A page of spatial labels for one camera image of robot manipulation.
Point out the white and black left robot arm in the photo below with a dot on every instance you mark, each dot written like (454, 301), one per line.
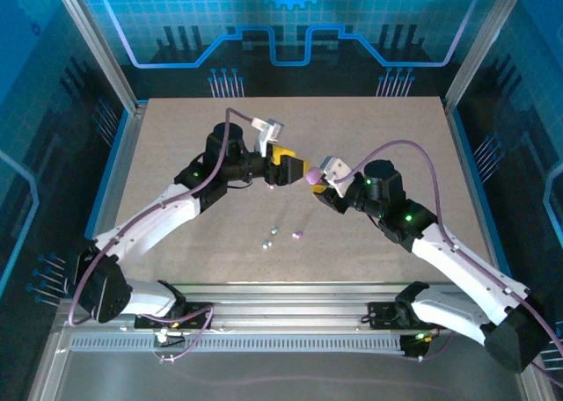
(149, 220)

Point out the aluminium table side rail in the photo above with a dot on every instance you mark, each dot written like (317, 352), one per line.
(126, 155)
(459, 155)

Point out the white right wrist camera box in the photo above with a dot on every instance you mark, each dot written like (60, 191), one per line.
(336, 172)

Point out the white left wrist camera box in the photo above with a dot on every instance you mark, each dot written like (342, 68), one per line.
(270, 130)

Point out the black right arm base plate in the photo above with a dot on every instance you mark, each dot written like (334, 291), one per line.
(380, 319)

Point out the aluminium frame beam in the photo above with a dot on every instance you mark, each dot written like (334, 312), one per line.
(286, 308)

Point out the aluminium frame post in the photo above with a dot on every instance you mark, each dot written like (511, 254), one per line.
(100, 45)
(484, 45)

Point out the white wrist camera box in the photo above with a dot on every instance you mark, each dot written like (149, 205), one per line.
(270, 130)
(336, 172)

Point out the black control box with lights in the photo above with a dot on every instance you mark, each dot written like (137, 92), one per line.
(413, 348)

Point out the grey metal sheet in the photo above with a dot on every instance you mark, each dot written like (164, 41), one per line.
(281, 374)

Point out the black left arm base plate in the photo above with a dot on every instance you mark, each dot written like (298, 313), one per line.
(198, 321)

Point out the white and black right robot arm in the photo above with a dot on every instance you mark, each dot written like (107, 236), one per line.
(462, 264)

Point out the purple earbud charging case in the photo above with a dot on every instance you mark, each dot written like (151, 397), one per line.
(313, 175)

